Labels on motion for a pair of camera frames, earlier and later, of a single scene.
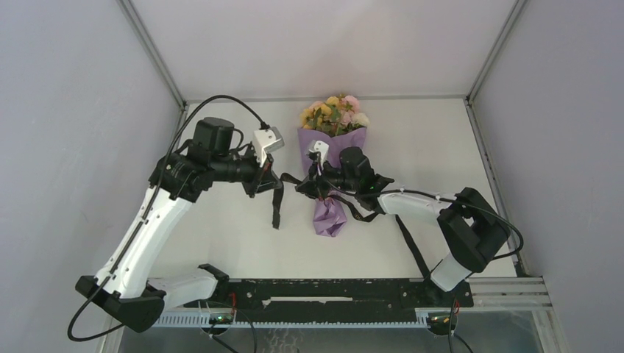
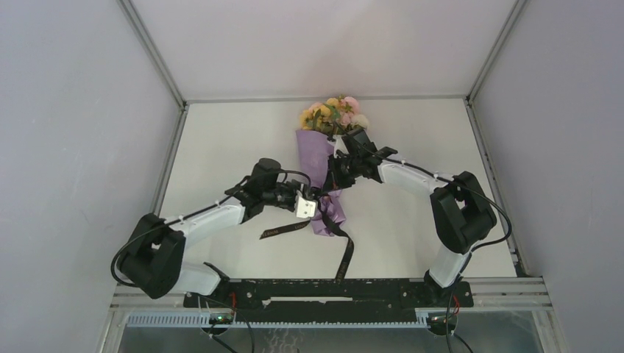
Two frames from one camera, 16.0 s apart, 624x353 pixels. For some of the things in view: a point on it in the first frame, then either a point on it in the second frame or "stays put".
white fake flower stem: (361, 118) stays put
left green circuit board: (222, 319) stays put
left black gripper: (263, 178) to (295, 187)
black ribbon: (363, 216) to (333, 229)
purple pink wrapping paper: (329, 215) stays put
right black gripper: (315, 183) to (334, 181)
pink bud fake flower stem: (348, 107) stays put
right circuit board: (443, 319) stays put
